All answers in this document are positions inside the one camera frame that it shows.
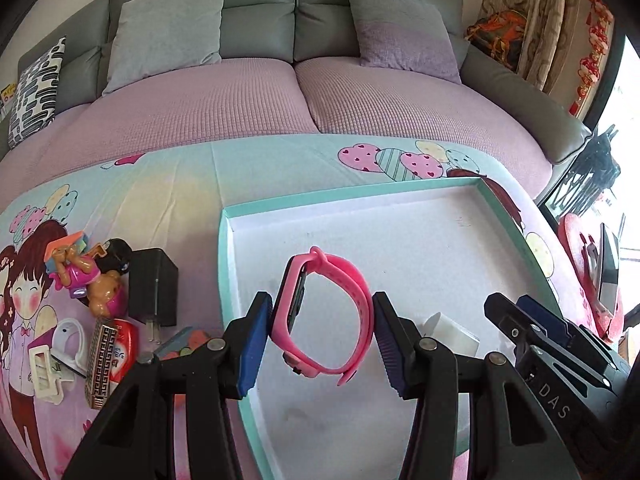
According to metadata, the white charger cube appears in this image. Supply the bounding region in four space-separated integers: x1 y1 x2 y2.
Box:
419 312 480 358

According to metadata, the gold black patterned lighter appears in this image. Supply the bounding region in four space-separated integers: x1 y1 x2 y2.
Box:
85 318 118 410

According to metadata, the red small bottle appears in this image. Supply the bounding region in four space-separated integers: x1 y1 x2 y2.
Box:
110 318 139 386

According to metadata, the cream hair claw clip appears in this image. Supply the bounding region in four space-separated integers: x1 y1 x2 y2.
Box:
28 344 75 405

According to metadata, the orange blue toy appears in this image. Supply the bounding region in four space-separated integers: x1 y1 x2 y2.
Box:
155 326 210 361
43 231 88 273

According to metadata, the white smart watch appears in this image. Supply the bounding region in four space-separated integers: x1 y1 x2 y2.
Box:
50 318 89 378

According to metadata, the black wall charger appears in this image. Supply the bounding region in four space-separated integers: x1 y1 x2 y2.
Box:
128 248 179 342

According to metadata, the pink brown dog figure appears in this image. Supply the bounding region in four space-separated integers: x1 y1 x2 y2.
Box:
49 243 128 318

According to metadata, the black toy car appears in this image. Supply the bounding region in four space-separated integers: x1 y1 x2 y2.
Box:
94 238 132 275

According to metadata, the pink smart watch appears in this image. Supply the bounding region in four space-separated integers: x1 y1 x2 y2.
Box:
270 245 376 387

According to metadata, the pink stool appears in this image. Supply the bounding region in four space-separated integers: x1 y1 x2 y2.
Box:
558 214 624 344

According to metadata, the teal cardboard box tray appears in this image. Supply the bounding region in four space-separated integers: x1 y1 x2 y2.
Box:
218 178 559 479

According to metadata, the cartoon couple blanket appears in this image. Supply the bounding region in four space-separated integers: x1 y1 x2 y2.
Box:
0 133 626 480

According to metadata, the orange bag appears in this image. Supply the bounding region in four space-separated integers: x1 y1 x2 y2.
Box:
465 10 527 72

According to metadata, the red hanging decoration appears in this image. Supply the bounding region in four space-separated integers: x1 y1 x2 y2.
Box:
568 0 615 118

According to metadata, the grey purple right cushion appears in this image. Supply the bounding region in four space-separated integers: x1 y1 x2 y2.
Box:
349 0 461 84

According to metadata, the patterned curtain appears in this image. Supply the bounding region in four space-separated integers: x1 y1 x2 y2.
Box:
480 0 592 96

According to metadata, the grey sofa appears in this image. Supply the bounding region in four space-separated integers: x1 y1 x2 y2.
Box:
1 0 591 203

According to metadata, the black white patterned cushion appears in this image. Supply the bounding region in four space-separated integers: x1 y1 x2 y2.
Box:
8 36 66 150

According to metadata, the grey centre cushion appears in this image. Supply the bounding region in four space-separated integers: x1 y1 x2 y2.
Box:
103 0 224 94

